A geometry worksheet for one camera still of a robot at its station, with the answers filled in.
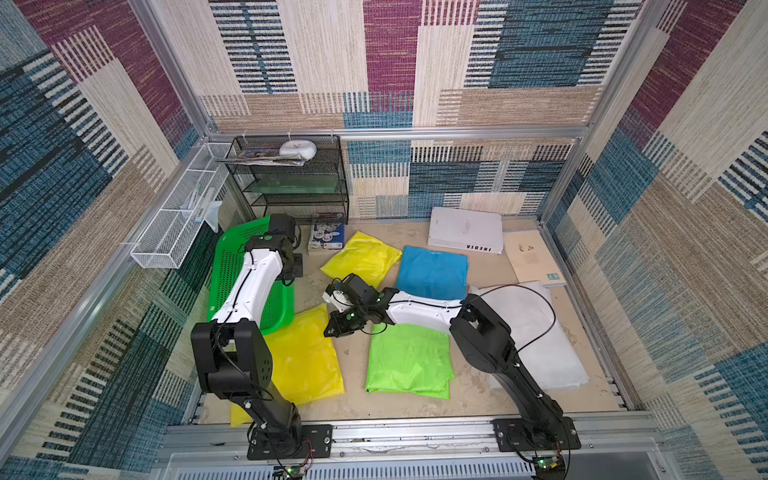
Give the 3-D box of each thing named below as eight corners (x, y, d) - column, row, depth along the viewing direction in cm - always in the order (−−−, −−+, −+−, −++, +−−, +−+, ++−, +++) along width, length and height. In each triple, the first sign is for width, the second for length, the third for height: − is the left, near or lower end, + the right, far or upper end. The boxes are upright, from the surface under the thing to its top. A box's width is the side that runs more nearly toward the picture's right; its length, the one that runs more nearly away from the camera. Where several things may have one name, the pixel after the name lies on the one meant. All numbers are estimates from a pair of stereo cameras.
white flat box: (427, 247, 114) (428, 240, 111) (430, 213, 126) (431, 206, 123) (501, 255, 111) (504, 248, 108) (497, 220, 123) (500, 213, 120)
